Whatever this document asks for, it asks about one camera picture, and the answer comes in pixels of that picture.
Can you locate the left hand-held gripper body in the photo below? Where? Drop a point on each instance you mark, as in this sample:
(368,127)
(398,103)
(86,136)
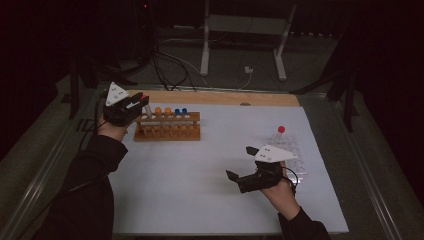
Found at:
(116,106)

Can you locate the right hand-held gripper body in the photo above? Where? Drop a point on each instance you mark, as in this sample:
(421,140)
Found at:
(263,180)

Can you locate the red-capped test tube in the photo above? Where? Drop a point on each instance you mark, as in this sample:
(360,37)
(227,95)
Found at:
(281,129)
(144,97)

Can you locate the orange-capped test tube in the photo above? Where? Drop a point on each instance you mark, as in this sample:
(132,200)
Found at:
(168,110)
(158,110)

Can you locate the blue-capped test tube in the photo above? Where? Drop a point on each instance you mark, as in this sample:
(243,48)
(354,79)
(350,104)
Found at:
(184,110)
(177,111)

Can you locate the clear acrylic test tube rack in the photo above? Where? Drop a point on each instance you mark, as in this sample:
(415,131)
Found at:
(299,168)

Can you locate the wooden test tube rack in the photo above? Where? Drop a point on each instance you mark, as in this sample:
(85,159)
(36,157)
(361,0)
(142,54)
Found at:
(166,135)

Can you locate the person's left hand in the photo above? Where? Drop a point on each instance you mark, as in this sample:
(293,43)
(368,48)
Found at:
(111,131)

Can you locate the person's right hand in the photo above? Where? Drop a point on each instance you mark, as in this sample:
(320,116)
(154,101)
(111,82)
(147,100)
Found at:
(283,200)

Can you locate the black tripod stand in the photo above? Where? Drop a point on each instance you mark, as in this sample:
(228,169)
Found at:
(74,93)
(349,106)

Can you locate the white metal stand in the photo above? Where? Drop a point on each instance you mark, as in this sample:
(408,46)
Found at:
(245,25)

